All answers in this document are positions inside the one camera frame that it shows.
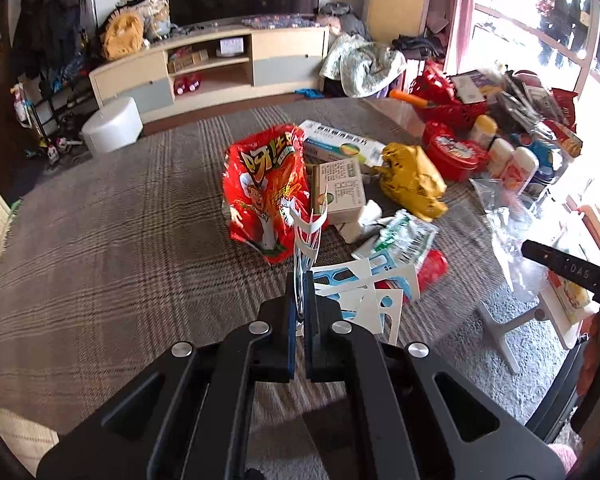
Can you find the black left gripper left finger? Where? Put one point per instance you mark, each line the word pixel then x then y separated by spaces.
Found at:
pixel 186 415

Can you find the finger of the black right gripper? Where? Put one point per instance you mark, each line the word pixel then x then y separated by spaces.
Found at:
pixel 573 269

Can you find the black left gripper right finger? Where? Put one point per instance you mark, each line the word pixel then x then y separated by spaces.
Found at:
pixel 412 415

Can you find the white cut paper sheet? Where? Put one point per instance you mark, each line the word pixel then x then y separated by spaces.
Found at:
pixel 307 241

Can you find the white green medicine box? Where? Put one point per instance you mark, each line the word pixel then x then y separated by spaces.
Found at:
pixel 338 189

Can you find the red snack chip bag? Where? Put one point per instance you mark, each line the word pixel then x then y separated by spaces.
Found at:
pixel 266 190

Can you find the red plastic wrapper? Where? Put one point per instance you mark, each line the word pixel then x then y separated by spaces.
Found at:
pixel 432 269

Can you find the white blue paper scraps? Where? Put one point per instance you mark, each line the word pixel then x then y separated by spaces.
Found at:
pixel 370 292

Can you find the white bottle red label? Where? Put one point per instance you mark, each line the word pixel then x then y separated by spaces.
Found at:
pixel 519 170

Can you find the plaid grey tablecloth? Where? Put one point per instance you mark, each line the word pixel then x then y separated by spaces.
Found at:
pixel 108 264

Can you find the green white plastic wrapper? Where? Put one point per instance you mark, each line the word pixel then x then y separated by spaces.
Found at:
pixel 406 239

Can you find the red round lidded tub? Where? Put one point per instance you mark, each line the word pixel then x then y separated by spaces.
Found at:
pixel 456 160

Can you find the yellow crumpled bag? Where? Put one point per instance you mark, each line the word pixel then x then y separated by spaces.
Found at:
pixel 410 179

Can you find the red plastic basket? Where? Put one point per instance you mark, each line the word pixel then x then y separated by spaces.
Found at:
pixel 433 86

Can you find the long white medicine box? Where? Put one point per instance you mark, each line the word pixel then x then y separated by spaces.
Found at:
pixel 327 144

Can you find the white round stool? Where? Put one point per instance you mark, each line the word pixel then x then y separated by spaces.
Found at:
pixel 114 126

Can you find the floral blanket pile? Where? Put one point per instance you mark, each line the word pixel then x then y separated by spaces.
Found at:
pixel 362 67

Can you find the beige tv cabinet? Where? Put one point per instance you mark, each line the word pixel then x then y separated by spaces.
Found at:
pixel 213 67

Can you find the yellow backpack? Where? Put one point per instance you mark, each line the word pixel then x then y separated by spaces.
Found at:
pixel 124 35

